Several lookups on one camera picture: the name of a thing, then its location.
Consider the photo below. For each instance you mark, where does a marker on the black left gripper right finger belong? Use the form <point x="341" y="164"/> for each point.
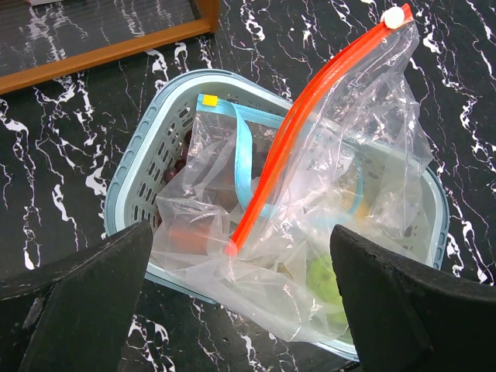
<point x="406" y="316"/>

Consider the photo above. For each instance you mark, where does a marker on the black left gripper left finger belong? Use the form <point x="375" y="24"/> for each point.
<point x="74" y="314"/>

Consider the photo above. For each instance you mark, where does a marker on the green bumpy fruit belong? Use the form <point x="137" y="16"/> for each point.
<point x="321" y="280"/>

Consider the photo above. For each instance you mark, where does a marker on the red zipper clear bag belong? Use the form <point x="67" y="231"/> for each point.
<point x="247" y="221"/>

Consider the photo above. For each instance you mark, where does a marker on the blue zipper clear bag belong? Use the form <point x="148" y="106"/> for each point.
<point x="326" y="185"/>

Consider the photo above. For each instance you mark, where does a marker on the light blue plastic basket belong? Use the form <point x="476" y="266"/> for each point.
<point x="156" y="146"/>

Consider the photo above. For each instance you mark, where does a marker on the wooden shelf rack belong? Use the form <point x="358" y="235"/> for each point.
<point x="42" y="40"/>

